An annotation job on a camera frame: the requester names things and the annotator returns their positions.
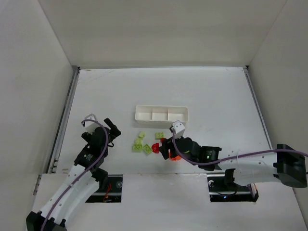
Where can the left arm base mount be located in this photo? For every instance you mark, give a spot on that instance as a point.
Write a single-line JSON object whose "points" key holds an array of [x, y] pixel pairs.
{"points": [[109, 191]]}

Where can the white three-compartment tray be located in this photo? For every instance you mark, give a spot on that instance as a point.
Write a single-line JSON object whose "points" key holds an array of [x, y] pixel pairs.
{"points": [[161, 116]]}

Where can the green lego brick small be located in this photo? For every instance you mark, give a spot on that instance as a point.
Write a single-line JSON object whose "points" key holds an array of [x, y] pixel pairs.
{"points": [[138, 141]]}

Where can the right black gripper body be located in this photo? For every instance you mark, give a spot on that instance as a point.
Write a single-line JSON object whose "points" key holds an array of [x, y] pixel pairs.
{"points": [[166, 148]]}

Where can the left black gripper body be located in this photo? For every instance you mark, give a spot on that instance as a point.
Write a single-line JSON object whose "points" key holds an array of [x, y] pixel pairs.
{"points": [[111, 131]]}

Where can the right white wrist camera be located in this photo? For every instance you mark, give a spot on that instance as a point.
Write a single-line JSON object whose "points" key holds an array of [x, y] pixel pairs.
{"points": [[178, 129]]}

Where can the red half-round lego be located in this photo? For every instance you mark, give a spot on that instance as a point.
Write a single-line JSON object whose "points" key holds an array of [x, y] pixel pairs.
{"points": [[155, 148]]}

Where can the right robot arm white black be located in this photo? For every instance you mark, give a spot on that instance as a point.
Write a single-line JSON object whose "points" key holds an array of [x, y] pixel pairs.
{"points": [[283, 164]]}

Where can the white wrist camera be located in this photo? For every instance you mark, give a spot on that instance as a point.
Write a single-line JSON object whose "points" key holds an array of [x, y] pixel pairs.
{"points": [[89, 125], [178, 129]]}

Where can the orange round lego disc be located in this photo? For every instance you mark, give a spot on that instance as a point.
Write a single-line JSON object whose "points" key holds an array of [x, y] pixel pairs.
{"points": [[173, 157]]}

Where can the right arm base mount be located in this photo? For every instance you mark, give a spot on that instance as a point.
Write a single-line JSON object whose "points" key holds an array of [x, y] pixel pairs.
{"points": [[222, 188]]}

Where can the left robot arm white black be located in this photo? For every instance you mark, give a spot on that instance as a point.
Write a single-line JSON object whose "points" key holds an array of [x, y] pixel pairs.
{"points": [[83, 180]]}

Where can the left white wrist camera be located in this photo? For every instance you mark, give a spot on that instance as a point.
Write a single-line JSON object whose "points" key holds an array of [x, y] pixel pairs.
{"points": [[89, 125]]}

